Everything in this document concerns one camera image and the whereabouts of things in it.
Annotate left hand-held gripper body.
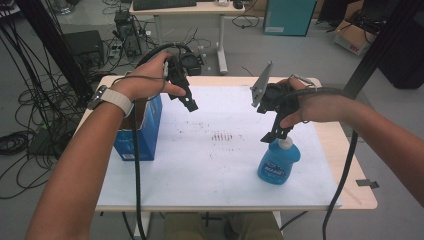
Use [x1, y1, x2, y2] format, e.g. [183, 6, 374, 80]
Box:
[165, 51, 205, 96]

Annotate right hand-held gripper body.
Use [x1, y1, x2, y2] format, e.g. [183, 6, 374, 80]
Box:
[250, 60, 301, 116]

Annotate blue bottle with white cap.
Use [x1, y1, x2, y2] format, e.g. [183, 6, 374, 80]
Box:
[256, 135, 302, 186]

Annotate blue cardboard box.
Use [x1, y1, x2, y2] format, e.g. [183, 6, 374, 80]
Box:
[113, 93, 164, 162]

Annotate person's left hand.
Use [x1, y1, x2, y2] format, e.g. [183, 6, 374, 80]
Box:
[111, 51, 188, 102]

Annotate person's right hand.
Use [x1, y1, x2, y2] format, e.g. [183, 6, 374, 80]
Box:
[278, 77, 355, 130]

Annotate wristwatch with white band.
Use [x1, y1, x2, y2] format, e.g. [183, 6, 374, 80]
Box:
[87, 84, 135, 118]

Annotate dark computer tower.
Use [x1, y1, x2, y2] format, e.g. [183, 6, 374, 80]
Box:
[114, 9, 143, 57]

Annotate white desk with wooden top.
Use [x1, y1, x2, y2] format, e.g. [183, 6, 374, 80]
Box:
[129, 0, 246, 75]

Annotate white table mat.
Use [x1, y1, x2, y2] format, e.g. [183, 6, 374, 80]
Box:
[96, 84, 343, 209]

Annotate black keyboard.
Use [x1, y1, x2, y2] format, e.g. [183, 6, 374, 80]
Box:
[132, 0, 198, 12]

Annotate teal cabinet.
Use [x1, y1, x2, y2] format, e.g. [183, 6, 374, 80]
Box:
[263, 0, 318, 37]

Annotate person's olive trousers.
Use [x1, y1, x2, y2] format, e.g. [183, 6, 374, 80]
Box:
[163, 211, 284, 240]

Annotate black tape piece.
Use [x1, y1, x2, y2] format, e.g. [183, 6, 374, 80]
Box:
[355, 179, 380, 189]

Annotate brown cardboard box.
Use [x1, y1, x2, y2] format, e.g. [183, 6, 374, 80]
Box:
[333, 0, 378, 56]

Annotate black case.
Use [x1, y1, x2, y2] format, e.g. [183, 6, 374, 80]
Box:
[63, 30, 105, 68]

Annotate black metal stand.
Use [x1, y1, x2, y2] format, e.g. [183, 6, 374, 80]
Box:
[14, 0, 95, 101]
[343, 0, 424, 100]

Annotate white table leg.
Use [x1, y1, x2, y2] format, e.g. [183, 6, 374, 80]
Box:
[133, 211, 152, 240]

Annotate black cabinet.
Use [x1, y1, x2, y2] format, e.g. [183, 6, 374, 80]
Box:
[378, 16, 424, 90]

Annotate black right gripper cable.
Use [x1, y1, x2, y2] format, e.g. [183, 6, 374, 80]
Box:
[279, 87, 360, 240]

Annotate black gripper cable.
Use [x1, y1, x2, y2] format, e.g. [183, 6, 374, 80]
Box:
[131, 42, 195, 240]
[279, 87, 360, 240]

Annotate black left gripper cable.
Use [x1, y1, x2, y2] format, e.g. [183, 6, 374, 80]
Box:
[131, 42, 195, 240]

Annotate bundle of black floor cables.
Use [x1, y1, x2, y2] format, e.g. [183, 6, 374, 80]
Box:
[0, 16, 91, 201]

